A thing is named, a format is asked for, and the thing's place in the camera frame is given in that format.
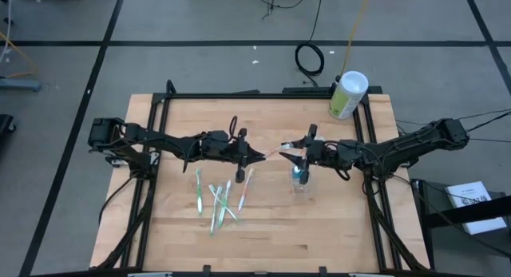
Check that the green white bagged toothbrush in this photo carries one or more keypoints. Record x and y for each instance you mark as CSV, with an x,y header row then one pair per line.
x,y
224,205
198,191
232,216
215,213

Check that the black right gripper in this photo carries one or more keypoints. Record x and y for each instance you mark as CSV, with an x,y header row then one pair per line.
x,y
323,155

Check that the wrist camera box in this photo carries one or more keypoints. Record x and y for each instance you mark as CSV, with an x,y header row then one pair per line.
x,y
217,136
348,147

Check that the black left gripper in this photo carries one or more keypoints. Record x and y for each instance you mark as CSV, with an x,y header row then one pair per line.
x,y
233,154

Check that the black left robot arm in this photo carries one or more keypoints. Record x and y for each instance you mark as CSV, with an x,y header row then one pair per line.
x,y
167,141

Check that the black aluminium table frame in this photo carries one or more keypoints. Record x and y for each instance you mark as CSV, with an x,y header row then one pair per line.
x,y
255,96

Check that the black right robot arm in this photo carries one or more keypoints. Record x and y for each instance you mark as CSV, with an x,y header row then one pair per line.
x,y
415,143

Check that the black side stand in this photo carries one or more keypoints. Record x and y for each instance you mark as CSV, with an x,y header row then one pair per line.
x,y
459,217

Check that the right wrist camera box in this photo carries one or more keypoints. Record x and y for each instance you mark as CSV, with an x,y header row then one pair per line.
x,y
348,147

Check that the black chair base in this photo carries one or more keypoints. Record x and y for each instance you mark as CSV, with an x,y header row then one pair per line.
x,y
5,125

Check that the grey flat stand base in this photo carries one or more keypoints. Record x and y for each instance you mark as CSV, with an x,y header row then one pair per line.
x,y
20,84

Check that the blue mouthwash bottle white cap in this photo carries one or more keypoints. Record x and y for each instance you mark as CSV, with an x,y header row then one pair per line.
x,y
296,173

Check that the green white wipes canister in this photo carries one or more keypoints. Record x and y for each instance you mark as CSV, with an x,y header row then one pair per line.
x,y
347,97

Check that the white printed booklet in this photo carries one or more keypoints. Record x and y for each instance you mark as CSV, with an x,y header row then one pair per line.
x,y
465,190

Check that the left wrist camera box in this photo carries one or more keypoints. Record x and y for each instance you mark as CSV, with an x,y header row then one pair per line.
x,y
217,136

